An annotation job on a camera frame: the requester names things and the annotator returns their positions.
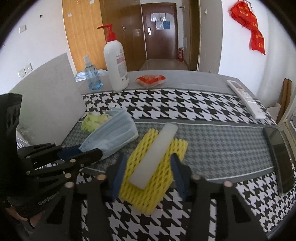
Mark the white foam strip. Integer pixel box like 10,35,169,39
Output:
129,123,178,190

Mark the yellow foam fruit net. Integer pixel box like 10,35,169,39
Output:
119,128,188,215

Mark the blue face mask stack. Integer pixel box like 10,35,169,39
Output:
79,108,138,160

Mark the person's left hand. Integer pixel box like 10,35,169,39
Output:
6,207,45,227

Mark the white styrofoam box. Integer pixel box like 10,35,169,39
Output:
11,54,86,145

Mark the green tissue pack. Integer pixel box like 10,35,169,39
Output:
81,113,110,133

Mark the houndstooth table cloth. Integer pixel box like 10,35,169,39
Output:
83,88,295,240

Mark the light blue plastic bag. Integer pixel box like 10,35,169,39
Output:
75,69,108,82

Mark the clear blue spray bottle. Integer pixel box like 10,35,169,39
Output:
83,55,103,91

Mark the white remote control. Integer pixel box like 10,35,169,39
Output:
227,80,266,120

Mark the white red pump bottle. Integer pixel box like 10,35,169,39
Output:
98,24,129,92

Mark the red snack packet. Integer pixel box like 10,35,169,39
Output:
135,75,166,88

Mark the light wooden wardrobe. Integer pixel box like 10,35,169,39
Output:
62,0,147,72

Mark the red fire extinguisher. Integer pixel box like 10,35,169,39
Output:
178,48,184,62

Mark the dark brown entrance door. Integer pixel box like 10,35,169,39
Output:
141,3,178,60

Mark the white wall socket pair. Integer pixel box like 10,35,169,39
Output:
18,64,33,79

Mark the white wall switch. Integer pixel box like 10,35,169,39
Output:
18,25,27,33

